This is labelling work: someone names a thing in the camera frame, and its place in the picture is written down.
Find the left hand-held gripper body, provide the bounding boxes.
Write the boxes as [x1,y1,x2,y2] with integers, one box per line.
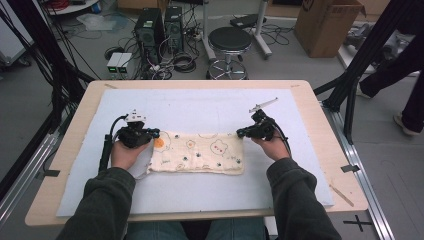
[116,109,152,150]

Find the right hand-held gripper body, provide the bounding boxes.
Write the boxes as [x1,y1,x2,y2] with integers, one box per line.
[245,97,280,141]

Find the cream printed cloth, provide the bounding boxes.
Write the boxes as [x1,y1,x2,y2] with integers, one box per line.
[128,130,246,180]

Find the person's left hand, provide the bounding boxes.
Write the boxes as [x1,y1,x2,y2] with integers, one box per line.
[110,139,152,171]

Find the person's right hand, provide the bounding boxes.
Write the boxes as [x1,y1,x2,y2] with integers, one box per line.
[251,130,291,162]

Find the white foam mat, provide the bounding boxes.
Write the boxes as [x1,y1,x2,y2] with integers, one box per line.
[55,88,335,218]

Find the white power supply box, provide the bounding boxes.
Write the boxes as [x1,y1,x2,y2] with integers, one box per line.
[116,52,134,75]
[106,52,124,75]

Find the black round stool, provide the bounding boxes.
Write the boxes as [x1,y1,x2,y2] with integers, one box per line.
[206,26,254,81]

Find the white stand leg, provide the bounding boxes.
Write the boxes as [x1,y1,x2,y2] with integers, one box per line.
[251,0,274,61]
[199,0,218,63]

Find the person's legs in jeans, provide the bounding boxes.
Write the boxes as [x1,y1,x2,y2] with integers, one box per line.
[126,218,268,240]

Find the large black computer tower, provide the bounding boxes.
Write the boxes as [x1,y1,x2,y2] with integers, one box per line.
[134,7,166,65]

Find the thin wooden stick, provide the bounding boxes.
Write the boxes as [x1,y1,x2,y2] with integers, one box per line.
[329,184,355,208]

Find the slim black computer tower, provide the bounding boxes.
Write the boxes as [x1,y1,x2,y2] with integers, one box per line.
[163,5,185,55]

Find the flat black device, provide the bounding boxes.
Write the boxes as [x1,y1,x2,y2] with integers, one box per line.
[229,13,268,30]

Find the white floor board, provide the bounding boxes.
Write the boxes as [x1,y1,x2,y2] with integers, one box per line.
[337,31,421,78]

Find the cardboard box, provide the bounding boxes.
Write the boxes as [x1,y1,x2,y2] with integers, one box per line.
[293,0,367,59]

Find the clear plastic sheet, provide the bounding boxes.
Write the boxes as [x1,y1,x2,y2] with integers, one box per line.
[76,13,130,33]

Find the grey robot parts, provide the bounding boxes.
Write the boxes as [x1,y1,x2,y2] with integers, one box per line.
[343,22,414,64]

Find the white round table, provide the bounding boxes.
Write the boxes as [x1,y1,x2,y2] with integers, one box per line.
[46,0,101,16]

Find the right hand-held gripper cable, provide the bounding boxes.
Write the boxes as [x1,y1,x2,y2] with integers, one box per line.
[270,120,293,158]

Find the coil of black cable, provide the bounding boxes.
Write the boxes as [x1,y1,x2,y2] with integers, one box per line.
[171,53,198,74]

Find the silver aluminium rail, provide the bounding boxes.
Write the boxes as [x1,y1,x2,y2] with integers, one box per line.
[321,101,396,240]
[0,133,62,228]

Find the black metal frame strut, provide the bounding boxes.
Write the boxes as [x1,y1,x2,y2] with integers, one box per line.
[313,0,424,145]

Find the black frame with cables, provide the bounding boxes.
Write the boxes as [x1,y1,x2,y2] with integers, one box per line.
[0,0,96,201]

